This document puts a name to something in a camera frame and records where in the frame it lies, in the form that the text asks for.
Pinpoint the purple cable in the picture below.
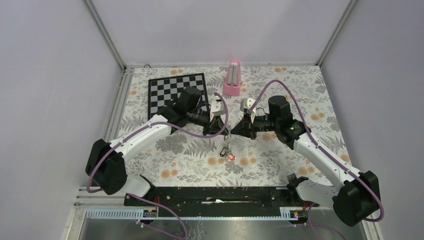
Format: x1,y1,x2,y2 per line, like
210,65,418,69
86,92,229,240
248,79,385,240

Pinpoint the pink metronome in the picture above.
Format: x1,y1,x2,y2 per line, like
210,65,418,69
222,59,241,97

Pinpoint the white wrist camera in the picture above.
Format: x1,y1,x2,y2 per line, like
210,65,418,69
209,96,226,120
240,98,257,123

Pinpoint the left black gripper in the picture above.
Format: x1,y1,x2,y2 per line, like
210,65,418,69
186,108,229,136

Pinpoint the floral table mat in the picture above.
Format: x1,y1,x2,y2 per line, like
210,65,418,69
119,66,351,187

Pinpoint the grey slotted cable duct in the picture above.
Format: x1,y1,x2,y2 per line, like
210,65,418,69
85,206,299,221

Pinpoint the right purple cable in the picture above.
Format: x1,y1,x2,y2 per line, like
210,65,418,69
248,79,385,240

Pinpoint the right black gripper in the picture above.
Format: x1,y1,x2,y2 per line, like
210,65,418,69
230,111,280,140

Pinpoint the black white chessboard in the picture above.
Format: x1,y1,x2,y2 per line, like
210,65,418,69
147,73,210,119

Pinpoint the keyring with coloured key tags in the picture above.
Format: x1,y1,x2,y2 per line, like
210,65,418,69
219,133,237,162

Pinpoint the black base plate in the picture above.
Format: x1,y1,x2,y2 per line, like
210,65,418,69
123,186,311,215

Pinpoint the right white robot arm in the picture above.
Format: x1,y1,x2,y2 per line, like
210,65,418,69
230,95,381,227

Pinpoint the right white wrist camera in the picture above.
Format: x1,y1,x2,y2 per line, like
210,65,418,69
240,98,257,123

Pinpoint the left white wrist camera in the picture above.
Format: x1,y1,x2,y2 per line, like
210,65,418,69
209,96,226,120

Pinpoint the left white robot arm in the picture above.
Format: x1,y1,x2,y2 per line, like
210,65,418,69
85,87,229,206

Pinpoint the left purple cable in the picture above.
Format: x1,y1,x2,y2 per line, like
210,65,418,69
86,92,229,240

